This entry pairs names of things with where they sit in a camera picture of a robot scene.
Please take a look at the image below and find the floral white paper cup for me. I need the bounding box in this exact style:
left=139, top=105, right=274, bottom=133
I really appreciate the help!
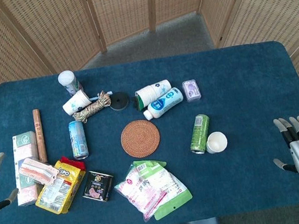
left=60, top=87, right=92, bottom=117

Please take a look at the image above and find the green white snack bag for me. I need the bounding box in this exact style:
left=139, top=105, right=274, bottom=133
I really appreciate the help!
left=132, top=153, right=196, bottom=223

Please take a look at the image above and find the pink white snack bag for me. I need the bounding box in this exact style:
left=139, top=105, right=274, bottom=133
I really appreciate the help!
left=111, top=160, right=171, bottom=224

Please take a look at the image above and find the purple soap box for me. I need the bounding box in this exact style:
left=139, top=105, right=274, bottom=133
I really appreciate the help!
left=181, top=78, right=202, bottom=104

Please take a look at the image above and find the black round disc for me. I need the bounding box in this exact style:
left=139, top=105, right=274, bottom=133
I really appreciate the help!
left=108, top=90, right=131, bottom=113

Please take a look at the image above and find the braided rope bundle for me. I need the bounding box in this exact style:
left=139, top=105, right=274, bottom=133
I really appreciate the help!
left=70, top=89, right=115, bottom=125

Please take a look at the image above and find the pastel tissue pack bundle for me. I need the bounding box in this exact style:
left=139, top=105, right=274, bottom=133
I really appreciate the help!
left=7, top=130, right=47, bottom=208

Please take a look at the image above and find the pink white blister pack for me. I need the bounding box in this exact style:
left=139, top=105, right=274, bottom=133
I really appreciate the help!
left=17, top=153, right=61, bottom=190

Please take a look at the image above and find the plain white paper cup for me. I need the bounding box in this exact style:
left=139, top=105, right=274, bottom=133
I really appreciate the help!
left=204, top=130, right=230, bottom=155

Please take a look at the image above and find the white cylindrical canister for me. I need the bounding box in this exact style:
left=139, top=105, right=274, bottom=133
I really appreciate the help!
left=56, top=69, right=84, bottom=98

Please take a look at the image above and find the green drink can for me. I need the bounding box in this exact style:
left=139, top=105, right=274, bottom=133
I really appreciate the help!
left=185, top=113, right=215, bottom=157

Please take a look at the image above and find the blue table cloth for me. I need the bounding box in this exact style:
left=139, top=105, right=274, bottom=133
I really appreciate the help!
left=0, top=36, right=299, bottom=224

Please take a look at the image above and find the light blue toothbrush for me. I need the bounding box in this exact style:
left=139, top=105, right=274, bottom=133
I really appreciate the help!
left=87, top=91, right=113, bottom=102

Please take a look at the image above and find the white bottle blue label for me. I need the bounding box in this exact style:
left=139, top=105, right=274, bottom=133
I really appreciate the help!
left=140, top=86, right=186, bottom=121

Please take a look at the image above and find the black food tin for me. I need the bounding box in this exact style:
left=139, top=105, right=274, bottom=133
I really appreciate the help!
left=79, top=167, right=117, bottom=206

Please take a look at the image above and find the stack of paper cups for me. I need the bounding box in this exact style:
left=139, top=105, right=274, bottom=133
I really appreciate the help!
left=133, top=78, right=176, bottom=111

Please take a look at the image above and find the brown wooden stick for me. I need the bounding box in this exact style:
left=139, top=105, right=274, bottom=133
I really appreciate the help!
left=31, top=108, right=48, bottom=164

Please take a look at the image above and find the wicker folding screen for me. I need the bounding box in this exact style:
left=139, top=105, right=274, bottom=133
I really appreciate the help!
left=0, top=0, right=299, bottom=169

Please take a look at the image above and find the yellow snack bag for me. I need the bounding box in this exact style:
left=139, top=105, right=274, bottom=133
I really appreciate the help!
left=28, top=153, right=92, bottom=218

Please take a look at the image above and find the blue drink can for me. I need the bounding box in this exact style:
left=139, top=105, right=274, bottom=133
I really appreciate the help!
left=67, top=119, right=90, bottom=161

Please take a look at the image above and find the round woven rattan coaster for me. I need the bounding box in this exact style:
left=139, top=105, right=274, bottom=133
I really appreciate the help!
left=118, top=117, right=164, bottom=161

